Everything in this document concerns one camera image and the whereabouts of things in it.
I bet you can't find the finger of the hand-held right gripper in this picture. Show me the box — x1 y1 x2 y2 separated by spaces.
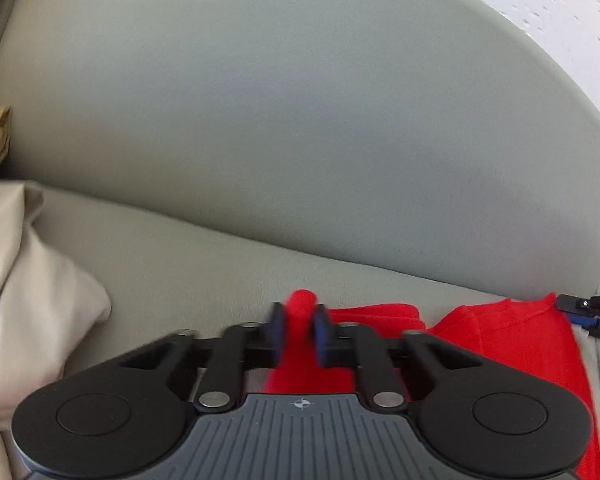
555 293 600 330

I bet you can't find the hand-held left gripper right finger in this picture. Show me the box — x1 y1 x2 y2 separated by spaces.
312 304 483 409

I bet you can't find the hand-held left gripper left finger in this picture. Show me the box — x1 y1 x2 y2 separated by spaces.
122 302 287 411

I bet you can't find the red shirt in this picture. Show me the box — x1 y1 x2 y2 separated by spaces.
265 289 600 480

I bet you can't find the grey sofa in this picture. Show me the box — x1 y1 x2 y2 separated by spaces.
0 187 600 480

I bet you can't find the grey wide backrest cushion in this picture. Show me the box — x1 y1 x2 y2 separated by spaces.
0 0 600 306

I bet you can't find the beige crumpled garment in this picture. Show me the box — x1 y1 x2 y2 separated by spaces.
0 179 113 433

